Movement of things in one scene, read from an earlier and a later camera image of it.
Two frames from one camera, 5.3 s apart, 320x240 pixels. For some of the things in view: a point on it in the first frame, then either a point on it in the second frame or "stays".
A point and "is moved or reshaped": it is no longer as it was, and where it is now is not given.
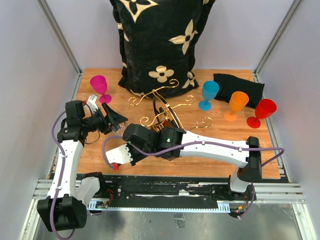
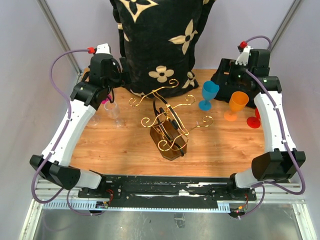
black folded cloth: [228, 84] stays
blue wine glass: [209, 90] stays
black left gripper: [115, 118] → [124, 76]
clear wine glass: [121, 128] is moved or reshaped
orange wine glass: [237, 103] stays
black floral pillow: [159, 38] stays
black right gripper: [135, 158] → [226, 65]
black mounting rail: [166, 192] stays
